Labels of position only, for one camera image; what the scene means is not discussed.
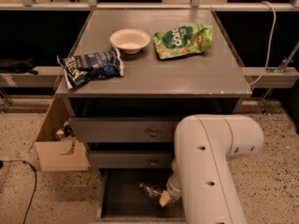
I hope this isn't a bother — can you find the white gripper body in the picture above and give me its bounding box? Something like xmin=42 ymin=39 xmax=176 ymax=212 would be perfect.
xmin=166 ymin=175 xmax=181 ymax=201

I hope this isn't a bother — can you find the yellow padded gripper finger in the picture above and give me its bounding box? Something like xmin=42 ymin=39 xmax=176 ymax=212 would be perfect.
xmin=159 ymin=190 xmax=172 ymax=207

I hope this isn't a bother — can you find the clear plastic water bottle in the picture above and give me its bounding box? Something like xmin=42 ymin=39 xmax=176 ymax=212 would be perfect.
xmin=139 ymin=182 xmax=164 ymax=201

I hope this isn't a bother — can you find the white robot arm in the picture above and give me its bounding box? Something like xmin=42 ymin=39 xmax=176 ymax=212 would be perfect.
xmin=159 ymin=115 xmax=263 ymax=224

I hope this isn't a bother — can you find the grey open bottom drawer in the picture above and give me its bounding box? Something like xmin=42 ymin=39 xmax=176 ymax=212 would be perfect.
xmin=96 ymin=169 xmax=186 ymax=224

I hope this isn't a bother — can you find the grey middle drawer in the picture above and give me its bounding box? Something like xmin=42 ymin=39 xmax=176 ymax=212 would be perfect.
xmin=89 ymin=151 xmax=173 ymax=169

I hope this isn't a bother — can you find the grey top drawer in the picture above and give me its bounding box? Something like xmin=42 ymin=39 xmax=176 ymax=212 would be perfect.
xmin=69 ymin=118 xmax=178 ymax=143

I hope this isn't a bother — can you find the grey drawer cabinet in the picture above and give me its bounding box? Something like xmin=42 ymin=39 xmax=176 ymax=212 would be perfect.
xmin=55 ymin=8 xmax=253 ymax=224

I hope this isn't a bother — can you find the cardboard box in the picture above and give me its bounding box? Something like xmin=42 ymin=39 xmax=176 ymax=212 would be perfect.
xmin=35 ymin=96 xmax=90 ymax=172

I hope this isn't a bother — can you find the green snack bag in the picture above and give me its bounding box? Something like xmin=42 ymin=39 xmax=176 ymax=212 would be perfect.
xmin=153 ymin=24 xmax=213 ymax=60

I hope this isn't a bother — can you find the white paper bowl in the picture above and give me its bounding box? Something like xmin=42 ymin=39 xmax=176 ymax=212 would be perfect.
xmin=110 ymin=29 xmax=150 ymax=54

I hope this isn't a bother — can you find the blue chip bag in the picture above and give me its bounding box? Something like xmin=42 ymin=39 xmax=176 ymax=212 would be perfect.
xmin=57 ymin=47 xmax=124 ymax=90

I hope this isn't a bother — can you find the black floor cable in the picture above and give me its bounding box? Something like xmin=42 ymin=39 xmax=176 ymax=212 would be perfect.
xmin=0 ymin=160 xmax=37 ymax=224

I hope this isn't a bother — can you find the white hanging cable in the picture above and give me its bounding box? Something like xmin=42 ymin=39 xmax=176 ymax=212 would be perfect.
xmin=248 ymin=0 xmax=278 ymax=87

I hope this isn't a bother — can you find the metal railing frame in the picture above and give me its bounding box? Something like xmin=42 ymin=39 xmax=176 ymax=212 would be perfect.
xmin=0 ymin=0 xmax=298 ymax=11

